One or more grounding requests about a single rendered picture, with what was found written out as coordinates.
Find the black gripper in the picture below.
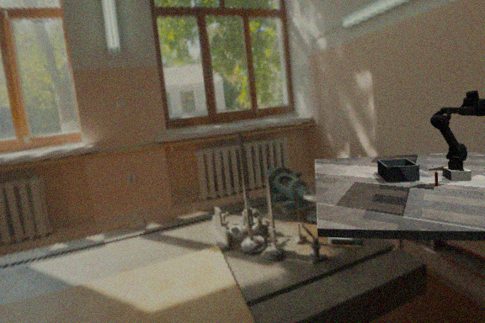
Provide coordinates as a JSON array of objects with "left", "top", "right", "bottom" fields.
[{"left": 463, "top": 97, "right": 485, "bottom": 110}]

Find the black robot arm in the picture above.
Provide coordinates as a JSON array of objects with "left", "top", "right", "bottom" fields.
[{"left": 430, "top": 91, "right": 485, "bottom": 171}]

